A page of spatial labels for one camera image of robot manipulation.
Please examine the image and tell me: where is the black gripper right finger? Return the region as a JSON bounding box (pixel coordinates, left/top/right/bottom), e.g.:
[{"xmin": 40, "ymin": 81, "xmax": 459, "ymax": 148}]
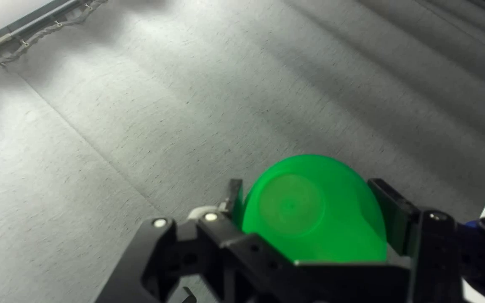
[{"xmin": 366, "ymin": 177, "xmax": 485, "ymax": 303}]

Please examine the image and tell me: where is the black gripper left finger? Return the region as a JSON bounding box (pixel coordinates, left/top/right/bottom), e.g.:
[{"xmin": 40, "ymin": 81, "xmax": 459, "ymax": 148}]
[{"xmin": 95, "ymin": 177, "xmax": 289, "ymax": 303}]

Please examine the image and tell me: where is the green plastic cup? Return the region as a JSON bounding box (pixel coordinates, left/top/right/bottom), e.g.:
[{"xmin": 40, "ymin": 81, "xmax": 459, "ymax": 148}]
[{"xmin": 240, "ymin": 153, "xmax": 390, "ymax": 266}]

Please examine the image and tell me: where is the grey curtain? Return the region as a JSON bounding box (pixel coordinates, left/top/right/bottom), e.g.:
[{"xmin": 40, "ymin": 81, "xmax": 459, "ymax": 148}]
[{"xmin": 0, "ymin": 0, "xmax": 485, "ymax": 303}]

